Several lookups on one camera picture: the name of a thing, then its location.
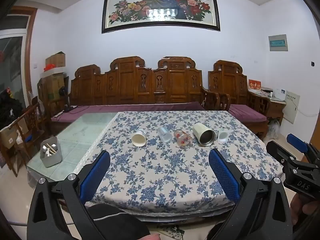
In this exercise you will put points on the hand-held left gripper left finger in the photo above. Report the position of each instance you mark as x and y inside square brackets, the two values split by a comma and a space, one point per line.
[96, 175]

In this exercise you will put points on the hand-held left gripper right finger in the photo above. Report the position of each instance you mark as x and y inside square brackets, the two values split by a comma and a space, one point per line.
[223, 175]

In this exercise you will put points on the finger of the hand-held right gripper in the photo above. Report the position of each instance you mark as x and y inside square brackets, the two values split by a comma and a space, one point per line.
[297, 142]
[277, 152]

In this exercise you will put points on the small white plastic cup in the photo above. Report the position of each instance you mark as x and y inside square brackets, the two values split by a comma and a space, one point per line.
[222, 136]

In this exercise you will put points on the cream steel tumbler cup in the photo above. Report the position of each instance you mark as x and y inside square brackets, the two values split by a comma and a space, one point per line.
[204, 135]

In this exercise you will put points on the clear glass cup red print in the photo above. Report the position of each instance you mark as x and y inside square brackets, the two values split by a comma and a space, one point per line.
[183, 139]

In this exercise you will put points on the cream paper cup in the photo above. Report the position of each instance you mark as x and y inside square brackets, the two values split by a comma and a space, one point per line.
[139, 140]

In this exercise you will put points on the clear plastic cup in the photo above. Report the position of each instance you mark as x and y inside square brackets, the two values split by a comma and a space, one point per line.
[165, 134]

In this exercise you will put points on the person's right hand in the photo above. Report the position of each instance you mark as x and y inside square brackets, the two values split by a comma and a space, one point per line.
[298, 211]

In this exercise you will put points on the clear plastic bag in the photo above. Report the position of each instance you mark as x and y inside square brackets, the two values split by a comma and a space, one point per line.
[273, 130]

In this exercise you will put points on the white electrical box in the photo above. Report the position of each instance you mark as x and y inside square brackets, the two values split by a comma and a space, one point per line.
[291, 107]

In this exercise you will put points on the wooden side table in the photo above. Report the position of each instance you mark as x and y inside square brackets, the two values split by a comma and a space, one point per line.
[273, 107]

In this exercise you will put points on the grey utensil container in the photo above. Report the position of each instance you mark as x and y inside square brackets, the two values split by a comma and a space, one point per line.
[51, 155]

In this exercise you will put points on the wooden chopstick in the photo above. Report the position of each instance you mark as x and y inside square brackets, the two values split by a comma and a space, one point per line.
[53, 149]
[50, 148]

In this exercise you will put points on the short purple seat cushion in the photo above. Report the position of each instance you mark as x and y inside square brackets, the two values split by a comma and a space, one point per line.
[246, 112]

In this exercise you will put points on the white desktop device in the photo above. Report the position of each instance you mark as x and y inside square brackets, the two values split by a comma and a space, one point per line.
[280, 94]

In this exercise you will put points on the metal spoon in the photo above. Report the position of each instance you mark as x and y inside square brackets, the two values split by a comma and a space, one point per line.
[44, 150]

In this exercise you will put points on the blue floral tablecloth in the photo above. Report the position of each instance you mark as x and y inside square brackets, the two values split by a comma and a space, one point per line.
[160, 175]

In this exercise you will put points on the red box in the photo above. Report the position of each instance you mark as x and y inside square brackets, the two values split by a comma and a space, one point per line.
[254, 85]

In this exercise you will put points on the long purple seat cushion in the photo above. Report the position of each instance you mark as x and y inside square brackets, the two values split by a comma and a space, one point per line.
[130, 110]

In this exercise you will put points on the white power strip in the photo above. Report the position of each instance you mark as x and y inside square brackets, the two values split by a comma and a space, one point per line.
[172, 232]

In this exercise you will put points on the wooden chair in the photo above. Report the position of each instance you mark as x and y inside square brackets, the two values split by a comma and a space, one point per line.
[30, 127]

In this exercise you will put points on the carved wooden armchair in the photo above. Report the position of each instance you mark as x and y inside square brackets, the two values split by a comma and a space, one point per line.
[230, 85]

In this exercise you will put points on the black fan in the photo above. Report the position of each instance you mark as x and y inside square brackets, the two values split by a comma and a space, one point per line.
[63, 92]

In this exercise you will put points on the open cardboard box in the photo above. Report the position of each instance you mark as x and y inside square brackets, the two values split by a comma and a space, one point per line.
[8, 137]

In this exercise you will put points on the large cardboard box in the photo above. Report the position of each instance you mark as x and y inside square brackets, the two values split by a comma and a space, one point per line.
[53, 87]

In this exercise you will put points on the carved wooden sofa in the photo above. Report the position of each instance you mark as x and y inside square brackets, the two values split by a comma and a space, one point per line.
[140, 82]

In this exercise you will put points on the small cardboard box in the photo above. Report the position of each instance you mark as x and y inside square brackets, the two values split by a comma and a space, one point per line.
[56, 60]

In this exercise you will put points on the framed peacock painting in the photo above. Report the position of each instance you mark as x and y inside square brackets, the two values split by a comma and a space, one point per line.
[161, 7]

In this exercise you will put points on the grey wall panel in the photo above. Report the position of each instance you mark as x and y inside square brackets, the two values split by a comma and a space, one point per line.
[278, 43]

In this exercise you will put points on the wooden door frame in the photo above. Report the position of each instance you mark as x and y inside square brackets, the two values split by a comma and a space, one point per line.
[29, 55]

